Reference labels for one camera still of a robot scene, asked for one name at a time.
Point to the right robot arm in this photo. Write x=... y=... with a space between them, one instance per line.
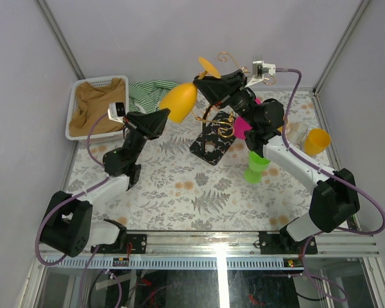
x=334 y=197

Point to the orange wine glass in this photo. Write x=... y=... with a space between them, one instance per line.
x=181 y=100
x=316 y=141

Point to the green striped cloth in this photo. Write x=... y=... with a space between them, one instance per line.
x=145 y=96

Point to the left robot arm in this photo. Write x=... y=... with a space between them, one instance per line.
x=67 y=225

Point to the green plastic wine glass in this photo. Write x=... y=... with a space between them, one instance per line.
x=256 y=165

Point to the gold wine glass rack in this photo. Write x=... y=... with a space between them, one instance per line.
x=217 y=130

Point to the aluminium front rail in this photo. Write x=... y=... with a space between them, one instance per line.
x=234 y=244

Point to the white plastic basket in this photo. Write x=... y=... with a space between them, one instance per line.
x=97 y=82

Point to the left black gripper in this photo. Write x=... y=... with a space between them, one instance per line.
x=153 y=122

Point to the clear wine glass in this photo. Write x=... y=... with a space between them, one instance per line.
x=297 y=133

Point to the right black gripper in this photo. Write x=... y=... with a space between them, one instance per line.
x=217 y=90

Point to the floral table mat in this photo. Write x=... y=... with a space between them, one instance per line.
x=179 y=191

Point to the pink plastic wine glass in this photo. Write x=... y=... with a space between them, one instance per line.
x=240 y=127

